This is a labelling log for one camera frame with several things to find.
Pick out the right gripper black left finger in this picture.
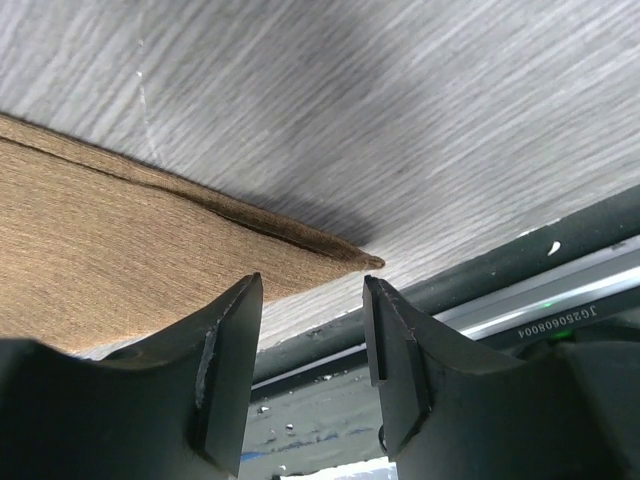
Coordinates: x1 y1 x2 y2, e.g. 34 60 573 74
1 274 263 479

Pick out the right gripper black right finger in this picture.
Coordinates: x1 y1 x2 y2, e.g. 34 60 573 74
363 277 639 479

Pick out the brown cloth napkin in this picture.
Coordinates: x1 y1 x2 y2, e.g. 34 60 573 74
1 116 384 352

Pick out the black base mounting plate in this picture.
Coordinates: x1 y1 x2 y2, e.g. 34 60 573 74
239 188 639 479

